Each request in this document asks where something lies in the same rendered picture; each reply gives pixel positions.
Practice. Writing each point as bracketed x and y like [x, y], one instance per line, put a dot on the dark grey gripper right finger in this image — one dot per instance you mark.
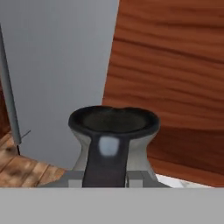
[138, 180]

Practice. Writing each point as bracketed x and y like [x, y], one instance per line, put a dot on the grey fridge door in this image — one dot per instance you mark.
[58, 73]

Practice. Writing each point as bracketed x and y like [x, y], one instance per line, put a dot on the brown wooden cabinet panel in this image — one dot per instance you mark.
[175, 87]

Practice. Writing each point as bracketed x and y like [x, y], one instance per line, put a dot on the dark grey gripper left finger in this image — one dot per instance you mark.
[70, 180]

